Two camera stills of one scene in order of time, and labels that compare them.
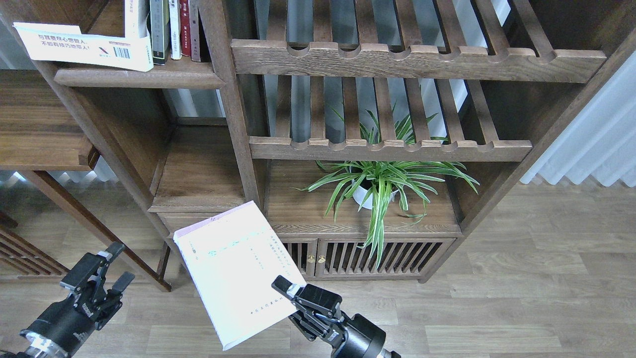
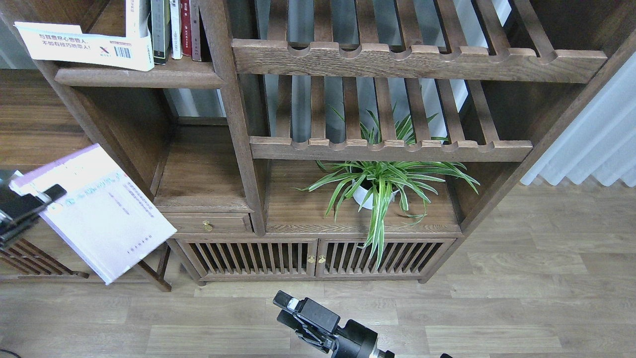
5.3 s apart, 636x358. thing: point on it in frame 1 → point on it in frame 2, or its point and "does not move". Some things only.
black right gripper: [357, 336] does not move
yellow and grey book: [160, 22] does not move
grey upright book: [194, 30] does not move
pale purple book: [234, 260] → [104, 217]
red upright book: [185, 28] does not move
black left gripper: [67, 322] → [18, 213]
